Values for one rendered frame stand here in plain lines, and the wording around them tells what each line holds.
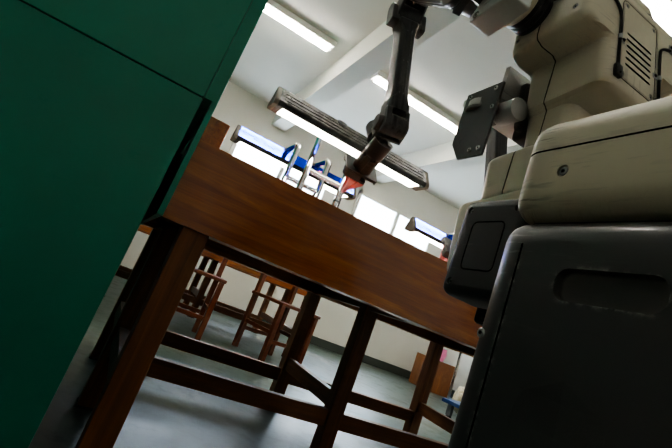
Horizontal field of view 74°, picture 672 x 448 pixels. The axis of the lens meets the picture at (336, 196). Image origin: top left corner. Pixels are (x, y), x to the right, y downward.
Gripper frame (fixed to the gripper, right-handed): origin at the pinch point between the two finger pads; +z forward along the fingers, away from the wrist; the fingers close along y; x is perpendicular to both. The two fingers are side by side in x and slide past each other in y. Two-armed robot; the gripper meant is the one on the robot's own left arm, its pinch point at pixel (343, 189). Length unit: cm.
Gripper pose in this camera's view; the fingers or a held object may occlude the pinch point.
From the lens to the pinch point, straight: 129.2
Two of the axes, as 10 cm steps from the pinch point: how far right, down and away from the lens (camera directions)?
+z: -5.5, 6.4, 5.3
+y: -8.4, -4.1, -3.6
